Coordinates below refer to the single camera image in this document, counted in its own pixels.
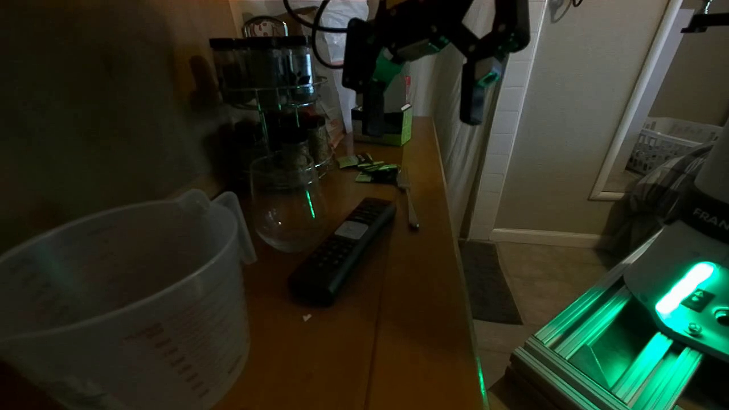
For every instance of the white laundry basket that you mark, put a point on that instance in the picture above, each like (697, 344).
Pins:
(667, 137)

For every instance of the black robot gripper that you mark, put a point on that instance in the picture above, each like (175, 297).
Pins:
(412, 28)

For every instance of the silver metal fork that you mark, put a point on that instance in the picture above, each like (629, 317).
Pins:
(412, 219)

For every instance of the green cardboard box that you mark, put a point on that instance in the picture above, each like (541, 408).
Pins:
(396, 129)

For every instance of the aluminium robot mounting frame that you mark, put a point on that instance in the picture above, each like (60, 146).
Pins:
(650, 336)

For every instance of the clear plastic measuring jug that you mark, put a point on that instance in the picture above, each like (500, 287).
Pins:
(132, 308)

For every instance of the glass coffee grinder appliance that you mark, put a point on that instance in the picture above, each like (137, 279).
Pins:
(269, 82)

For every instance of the green tea bag packet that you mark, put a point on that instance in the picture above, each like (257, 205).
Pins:
(378, 173)
(355, 160)

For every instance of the clear stemless glass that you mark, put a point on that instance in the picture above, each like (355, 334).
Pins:
(285, 202)

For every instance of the wooden dresser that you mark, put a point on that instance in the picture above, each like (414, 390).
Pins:
(396, 338)

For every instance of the black remote control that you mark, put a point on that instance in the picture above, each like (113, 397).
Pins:
(323, 275)

